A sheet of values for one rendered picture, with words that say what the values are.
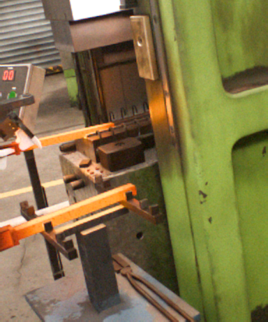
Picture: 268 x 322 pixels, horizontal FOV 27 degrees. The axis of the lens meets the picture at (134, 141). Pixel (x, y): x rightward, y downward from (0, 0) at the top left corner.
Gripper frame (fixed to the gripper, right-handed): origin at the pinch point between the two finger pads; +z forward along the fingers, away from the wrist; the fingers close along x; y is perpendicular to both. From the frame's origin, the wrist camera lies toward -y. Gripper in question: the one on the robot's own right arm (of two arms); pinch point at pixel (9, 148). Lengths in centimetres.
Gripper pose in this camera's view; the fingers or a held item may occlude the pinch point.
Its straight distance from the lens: 177.3
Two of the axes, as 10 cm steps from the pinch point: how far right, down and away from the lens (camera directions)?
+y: 1.5, 9.5, 2.8
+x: 4.1, 2.0, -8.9
